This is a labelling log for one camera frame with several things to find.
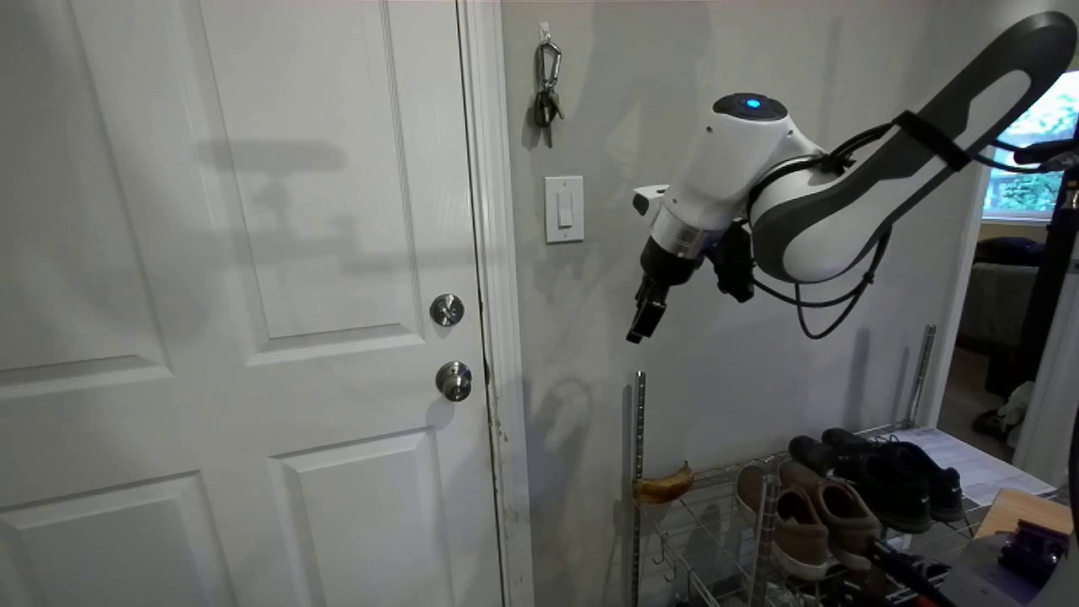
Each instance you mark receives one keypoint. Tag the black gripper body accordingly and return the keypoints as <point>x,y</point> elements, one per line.
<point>664,268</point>

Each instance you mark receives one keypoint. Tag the keys on silver carabiner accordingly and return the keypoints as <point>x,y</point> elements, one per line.
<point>549,105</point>

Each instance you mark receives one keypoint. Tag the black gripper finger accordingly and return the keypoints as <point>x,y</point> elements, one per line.
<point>646,321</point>

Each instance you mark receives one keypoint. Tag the white paper sheet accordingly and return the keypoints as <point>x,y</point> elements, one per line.
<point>988,467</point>

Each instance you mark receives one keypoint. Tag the black shoe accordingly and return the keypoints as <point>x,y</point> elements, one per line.
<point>871,483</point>
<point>912,474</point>

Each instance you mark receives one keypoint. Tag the slotted metal rack post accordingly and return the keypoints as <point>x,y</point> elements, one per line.
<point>637,542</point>
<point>764,542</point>

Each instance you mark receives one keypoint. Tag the black device on box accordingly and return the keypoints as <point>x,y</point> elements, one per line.
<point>1033,556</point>

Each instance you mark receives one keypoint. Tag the silver deadbolt lock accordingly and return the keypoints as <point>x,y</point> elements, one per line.
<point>447,313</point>

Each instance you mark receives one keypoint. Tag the white wall light switch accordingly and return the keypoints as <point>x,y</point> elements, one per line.
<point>563,210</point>

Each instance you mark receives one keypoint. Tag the brown suede shoe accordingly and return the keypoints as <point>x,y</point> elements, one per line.
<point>798,533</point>
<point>846,512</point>

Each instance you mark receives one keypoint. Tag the black stand pole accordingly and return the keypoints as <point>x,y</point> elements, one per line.
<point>1050,280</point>

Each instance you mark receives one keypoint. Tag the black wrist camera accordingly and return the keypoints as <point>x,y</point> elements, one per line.
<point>734,262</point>

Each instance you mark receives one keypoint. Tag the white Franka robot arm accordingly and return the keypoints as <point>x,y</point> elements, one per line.
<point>810,214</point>

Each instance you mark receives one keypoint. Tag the cardboard box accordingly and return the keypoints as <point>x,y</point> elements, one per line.
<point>1023,512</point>

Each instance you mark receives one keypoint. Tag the bright window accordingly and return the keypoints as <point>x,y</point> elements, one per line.
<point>1030,186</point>

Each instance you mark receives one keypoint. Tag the white entrance door frame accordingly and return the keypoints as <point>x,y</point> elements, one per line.
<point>495,280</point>

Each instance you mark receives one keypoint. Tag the white panelled entrance door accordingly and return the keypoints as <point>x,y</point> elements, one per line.
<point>223,373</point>

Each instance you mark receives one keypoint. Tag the yellow banana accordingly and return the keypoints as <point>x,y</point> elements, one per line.
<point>661,486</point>

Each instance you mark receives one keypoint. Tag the metal rail leaning on wall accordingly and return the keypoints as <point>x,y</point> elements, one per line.
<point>923,376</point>

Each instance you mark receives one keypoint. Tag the silver round door knob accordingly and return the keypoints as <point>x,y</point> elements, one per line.
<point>453,383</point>

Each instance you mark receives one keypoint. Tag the dark grey couch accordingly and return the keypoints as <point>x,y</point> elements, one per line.
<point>999,305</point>

